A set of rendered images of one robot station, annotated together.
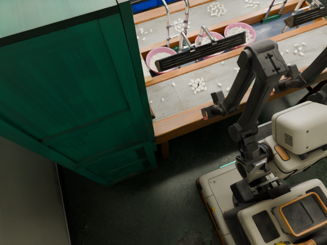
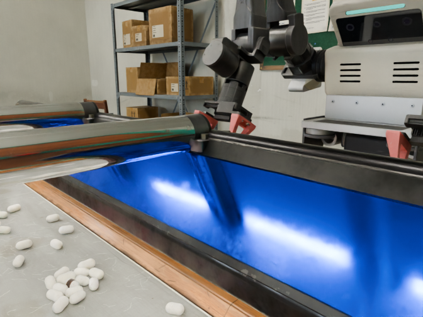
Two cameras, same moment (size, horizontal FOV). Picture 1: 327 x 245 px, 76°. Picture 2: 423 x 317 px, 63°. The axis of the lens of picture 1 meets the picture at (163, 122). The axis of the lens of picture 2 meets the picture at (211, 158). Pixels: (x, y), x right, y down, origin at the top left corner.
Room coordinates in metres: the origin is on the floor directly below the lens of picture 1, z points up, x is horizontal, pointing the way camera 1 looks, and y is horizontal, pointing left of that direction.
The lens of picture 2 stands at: (1.03, -0.01, 1.14)
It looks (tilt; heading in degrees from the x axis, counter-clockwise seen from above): 13 degrees down; 244
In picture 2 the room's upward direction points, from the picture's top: straight up
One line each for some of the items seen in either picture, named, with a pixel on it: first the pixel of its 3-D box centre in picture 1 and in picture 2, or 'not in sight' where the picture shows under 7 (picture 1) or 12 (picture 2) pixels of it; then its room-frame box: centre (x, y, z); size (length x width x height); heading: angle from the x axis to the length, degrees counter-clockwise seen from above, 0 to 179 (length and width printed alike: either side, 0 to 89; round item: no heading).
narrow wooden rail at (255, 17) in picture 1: (217, 30); not in sight; (1.52, -0.55, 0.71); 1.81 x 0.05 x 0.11; 108
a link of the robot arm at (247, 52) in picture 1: (240, 86); not in sight; (0.46, -0.32, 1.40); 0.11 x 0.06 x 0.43; 108
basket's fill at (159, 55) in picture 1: (162, 63); not in sight; (1.18, -0.02, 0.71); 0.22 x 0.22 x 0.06
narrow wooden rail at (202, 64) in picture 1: (235, 56); not in sight; (1.21, -0.65, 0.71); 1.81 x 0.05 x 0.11; 108
